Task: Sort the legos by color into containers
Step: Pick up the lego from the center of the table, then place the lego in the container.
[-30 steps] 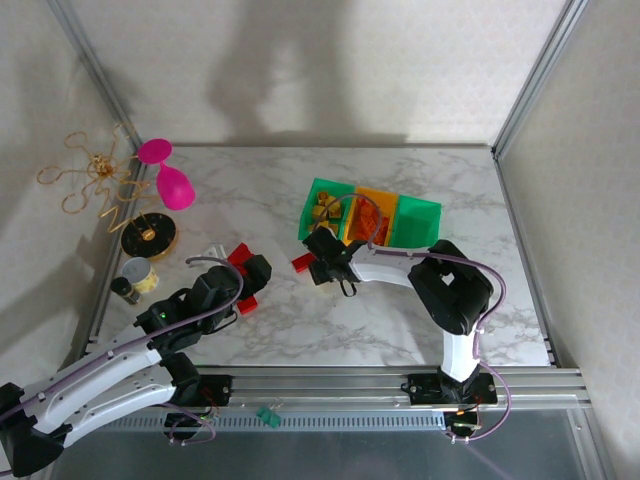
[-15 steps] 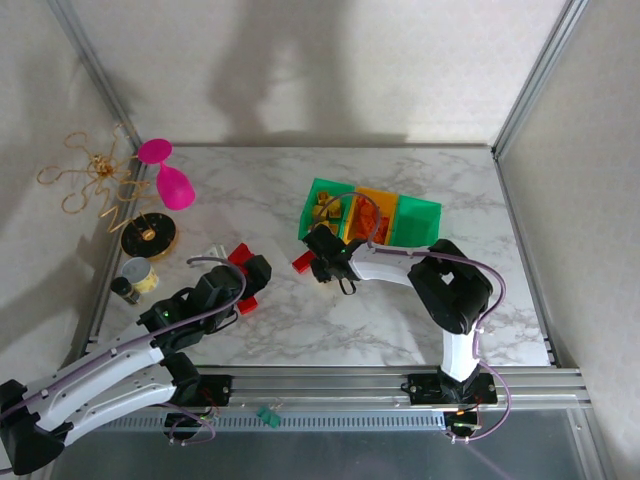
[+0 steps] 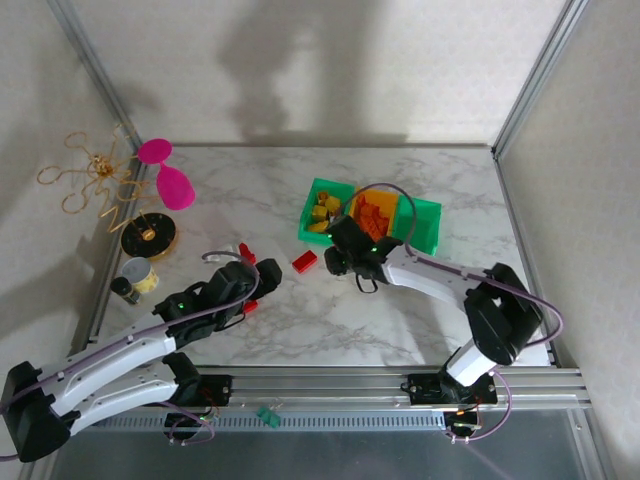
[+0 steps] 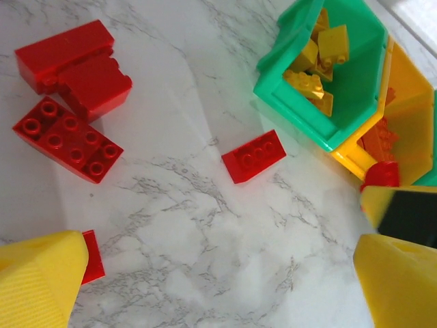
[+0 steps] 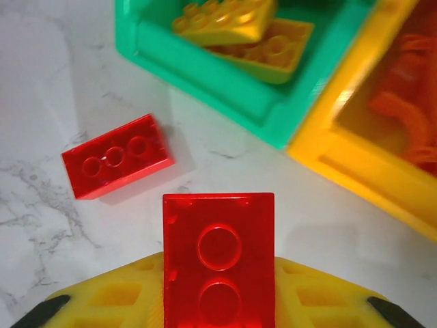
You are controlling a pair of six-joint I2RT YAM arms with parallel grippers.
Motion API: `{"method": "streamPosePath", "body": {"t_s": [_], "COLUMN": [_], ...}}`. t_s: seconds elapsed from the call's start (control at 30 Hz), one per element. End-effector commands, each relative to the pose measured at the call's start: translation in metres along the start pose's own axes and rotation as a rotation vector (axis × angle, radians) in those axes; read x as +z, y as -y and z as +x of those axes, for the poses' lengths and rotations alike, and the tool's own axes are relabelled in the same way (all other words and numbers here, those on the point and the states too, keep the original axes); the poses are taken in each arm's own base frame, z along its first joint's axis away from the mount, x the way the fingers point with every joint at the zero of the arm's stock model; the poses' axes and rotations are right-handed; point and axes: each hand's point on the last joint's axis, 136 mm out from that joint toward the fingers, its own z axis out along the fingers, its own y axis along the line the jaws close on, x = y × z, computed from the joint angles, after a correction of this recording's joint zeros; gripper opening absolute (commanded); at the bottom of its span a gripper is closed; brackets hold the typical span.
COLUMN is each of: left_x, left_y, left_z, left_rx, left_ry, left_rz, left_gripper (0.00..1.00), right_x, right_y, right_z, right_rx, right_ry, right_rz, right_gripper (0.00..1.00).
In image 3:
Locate long red lego brick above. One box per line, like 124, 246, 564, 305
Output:
291, 249, 320, 275

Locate green bin with yellow legos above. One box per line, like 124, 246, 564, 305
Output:
297, 177, 357, 246

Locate orange plastic bin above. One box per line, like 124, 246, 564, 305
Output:
344, 186, 401, 241

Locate empty green plastic bin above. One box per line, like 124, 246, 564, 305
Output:
392, 194, 443, 257

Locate black gold-rimmed round disc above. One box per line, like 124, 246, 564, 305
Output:
120, 211, 179, 262

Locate small black bottle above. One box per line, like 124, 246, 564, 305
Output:
109, 276, 143, 306

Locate pink plastic goblet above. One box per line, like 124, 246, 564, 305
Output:
137, 138, 197, 211

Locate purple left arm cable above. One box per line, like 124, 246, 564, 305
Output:
0, 251, 261, 416

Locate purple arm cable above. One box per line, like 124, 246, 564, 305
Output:
0, 251, 261, 416
334, 183, 565, 351

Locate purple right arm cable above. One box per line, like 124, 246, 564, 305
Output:
334, 183, 565, 351

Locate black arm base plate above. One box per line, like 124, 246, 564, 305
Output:
405, 372, 500, 405
197, 374, 234, 406

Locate aluminium side rail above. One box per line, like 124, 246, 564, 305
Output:
492, 149, 559, 369
84, 149, 151, 346

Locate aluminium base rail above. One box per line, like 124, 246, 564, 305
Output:
89, 364, 594, 414

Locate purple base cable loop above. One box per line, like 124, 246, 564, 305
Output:
444, 374, 512, 446
163, 402, 217, 447

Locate perforated metal cable duct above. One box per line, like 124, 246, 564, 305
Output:
89, 412, 451, 432

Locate gold wire ornament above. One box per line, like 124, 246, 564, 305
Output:
37, 122, 151, 234

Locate aluminium frame post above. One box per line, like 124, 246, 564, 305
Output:
489, 0, 589, 160
47, 0, 146, 166

